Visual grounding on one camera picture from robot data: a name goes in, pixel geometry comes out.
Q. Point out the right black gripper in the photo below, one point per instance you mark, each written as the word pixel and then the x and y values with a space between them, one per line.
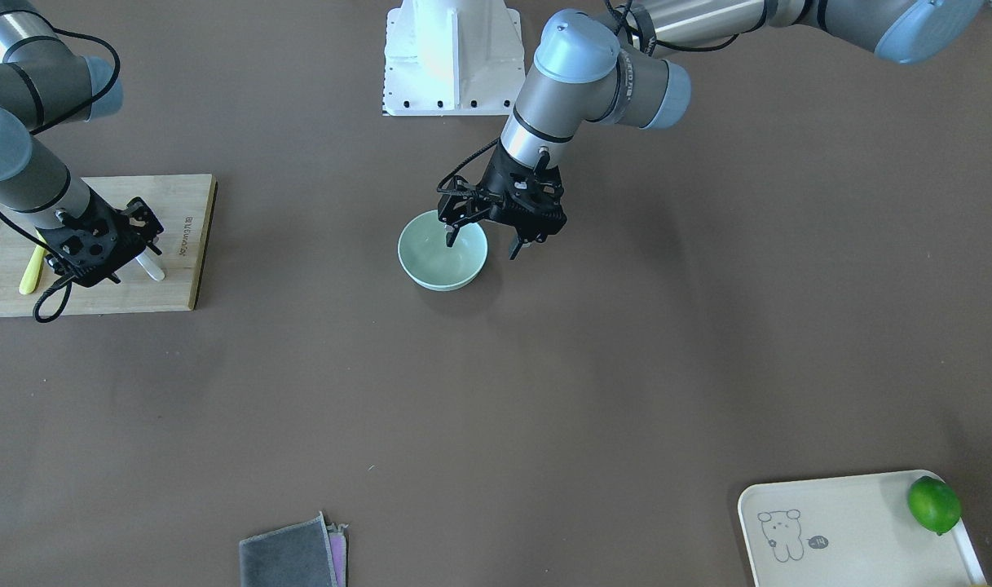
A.
pixel 121 222

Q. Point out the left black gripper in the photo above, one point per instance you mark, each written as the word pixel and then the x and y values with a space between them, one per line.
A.
pixel 493 185

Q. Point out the pale green bowl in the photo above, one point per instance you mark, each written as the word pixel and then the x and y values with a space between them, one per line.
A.
pixel 425 257

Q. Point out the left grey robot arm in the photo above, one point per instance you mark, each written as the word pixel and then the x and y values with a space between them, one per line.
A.
pixel 610 69

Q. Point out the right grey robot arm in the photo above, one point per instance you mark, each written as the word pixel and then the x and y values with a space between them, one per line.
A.
pixel 44 83

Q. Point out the yellow plastic knife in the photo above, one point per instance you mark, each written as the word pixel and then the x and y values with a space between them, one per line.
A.
pixel 31 277

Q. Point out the bamboo cutting board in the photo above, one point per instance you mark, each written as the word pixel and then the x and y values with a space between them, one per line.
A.
pixel 184 204

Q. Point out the purple cloth under grey cloth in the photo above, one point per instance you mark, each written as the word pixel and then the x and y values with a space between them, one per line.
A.
pixel 339 549

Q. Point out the grey folded cloth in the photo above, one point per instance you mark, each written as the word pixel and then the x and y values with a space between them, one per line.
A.
pixel 296 555

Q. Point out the cream tray with bear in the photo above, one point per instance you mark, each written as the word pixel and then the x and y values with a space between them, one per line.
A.
pixel 853 530

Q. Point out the green lime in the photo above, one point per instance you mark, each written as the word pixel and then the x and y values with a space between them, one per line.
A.
pixel 934 505

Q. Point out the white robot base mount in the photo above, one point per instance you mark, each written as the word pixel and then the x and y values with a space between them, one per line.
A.
pixel 452 58

